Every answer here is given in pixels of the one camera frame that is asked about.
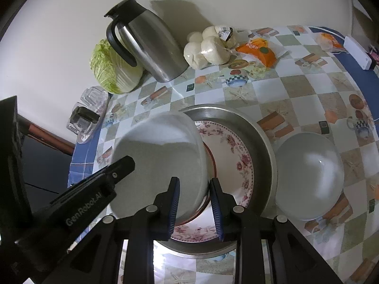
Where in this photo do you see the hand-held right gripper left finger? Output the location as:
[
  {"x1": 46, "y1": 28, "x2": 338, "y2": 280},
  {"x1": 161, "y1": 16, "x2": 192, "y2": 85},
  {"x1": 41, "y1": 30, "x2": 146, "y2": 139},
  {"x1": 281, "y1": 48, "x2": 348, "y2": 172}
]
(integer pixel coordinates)
[{"x1": 43, "y1": 176, "x2": 181, "y2": 284}]

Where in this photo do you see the steel thermos jug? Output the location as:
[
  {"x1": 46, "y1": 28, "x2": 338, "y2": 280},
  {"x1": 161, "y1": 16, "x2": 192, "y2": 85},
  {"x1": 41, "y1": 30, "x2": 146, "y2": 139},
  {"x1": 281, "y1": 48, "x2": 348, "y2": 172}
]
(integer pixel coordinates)
[{"x1": 104, "y1": 0, "x2": 189, "y2": 83}]

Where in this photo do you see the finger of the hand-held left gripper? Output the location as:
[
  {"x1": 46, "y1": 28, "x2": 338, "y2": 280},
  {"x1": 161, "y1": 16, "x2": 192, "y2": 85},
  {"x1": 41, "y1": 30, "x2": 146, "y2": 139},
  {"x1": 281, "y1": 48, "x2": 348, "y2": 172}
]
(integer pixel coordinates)
[{"x1": 69, "y1": 155, "x2": 136, "y2": 199}]

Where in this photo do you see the light blue bowl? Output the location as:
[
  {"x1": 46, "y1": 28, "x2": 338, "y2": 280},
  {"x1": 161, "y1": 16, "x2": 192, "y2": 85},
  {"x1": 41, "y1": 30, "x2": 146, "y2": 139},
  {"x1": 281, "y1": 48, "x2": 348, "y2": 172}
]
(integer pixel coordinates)
[{"x1": 275, "y1": 132, "x2": 345, "y2": 221}]

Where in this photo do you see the round steel tray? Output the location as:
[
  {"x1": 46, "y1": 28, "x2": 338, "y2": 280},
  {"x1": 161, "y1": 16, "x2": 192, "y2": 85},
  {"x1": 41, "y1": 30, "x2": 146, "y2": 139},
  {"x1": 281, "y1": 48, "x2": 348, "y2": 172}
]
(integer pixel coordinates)
[{"x1": 154, "y1": 104, "x2": 277, "y2": 256}]

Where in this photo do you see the clear glass tray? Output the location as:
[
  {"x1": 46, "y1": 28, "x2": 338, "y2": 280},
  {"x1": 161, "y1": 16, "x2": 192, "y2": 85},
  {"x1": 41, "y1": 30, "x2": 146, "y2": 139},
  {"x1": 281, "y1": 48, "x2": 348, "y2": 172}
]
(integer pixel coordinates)
[{"x1": 67, "y1": 89, "x2": 109, "y2": 145}]

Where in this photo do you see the white power adapter box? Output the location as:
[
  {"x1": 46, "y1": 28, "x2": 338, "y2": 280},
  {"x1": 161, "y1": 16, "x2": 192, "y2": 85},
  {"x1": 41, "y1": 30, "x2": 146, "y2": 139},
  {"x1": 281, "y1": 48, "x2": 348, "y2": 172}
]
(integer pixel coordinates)
[{"x1": 343, "y1": 35, "x2": 372, "y2": 71}]

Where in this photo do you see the napa cabbage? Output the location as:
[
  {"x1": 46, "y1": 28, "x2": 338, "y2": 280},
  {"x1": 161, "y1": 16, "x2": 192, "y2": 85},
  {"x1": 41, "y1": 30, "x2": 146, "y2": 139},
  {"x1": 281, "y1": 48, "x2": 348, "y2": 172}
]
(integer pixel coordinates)
[{"x1": 90, "y1": 39, "x2": 144, "y2": 95}]

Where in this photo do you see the clear glass cup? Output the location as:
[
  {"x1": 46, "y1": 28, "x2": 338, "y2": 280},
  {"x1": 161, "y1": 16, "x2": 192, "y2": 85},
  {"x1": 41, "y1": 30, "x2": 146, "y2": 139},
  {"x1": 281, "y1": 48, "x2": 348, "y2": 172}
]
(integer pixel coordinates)
[
  {"x1": 81, "y1": 86, "x2": 107, "y2": 108},
  {"x1": 68, "y1": 115, "x2": 89, "y2": 137}
]

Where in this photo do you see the white square bowl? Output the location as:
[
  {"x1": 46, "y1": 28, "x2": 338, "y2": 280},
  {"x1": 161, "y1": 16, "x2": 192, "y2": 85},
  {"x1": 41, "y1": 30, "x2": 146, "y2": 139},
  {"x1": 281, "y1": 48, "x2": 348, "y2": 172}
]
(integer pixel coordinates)
[{"x1": 111, "y1": 112, "x2": 208, "y2": 227}]

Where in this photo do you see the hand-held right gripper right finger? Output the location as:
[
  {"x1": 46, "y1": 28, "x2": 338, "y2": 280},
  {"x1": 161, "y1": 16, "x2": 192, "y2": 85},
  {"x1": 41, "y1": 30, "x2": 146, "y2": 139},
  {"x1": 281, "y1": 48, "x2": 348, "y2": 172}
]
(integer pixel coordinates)
[{"x1": 210, "y1": 177, "x2": 345, "y2": 284}]

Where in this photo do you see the bag of steamed buns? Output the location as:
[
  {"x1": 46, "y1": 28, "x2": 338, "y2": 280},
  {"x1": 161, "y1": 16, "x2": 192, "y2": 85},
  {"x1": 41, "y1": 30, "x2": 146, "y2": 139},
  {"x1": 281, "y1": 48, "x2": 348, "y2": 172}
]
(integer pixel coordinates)
[{"x1": 184, "y1": 25, "x2": 237, "y2": 70}]

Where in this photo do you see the orange snack packet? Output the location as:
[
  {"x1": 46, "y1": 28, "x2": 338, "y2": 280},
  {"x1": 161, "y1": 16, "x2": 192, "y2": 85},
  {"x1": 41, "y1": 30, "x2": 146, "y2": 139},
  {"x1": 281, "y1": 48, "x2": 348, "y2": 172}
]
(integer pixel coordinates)
[
  {"x1": 314, "y1": 32, "x2": 345, "y2": 53},
  {"x1": 236, "y1": 38, "x2": 277, "y2": 68}
]

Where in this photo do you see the pink floral rim plate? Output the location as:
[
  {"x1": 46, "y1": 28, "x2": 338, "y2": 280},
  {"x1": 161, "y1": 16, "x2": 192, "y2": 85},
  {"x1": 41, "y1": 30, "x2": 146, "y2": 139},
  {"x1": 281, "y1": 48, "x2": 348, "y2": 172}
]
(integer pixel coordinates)
[{"x1": 170, "y1": 121, "x2": 254, "y2": 242}]

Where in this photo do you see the brown wooden furniture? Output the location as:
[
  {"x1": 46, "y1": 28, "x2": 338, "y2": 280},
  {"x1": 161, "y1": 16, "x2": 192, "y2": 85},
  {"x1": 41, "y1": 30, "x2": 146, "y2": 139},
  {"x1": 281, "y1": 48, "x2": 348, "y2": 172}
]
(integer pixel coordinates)
[{"x1": 18, "y1": 115, "x2": 76, "y2": 156}]

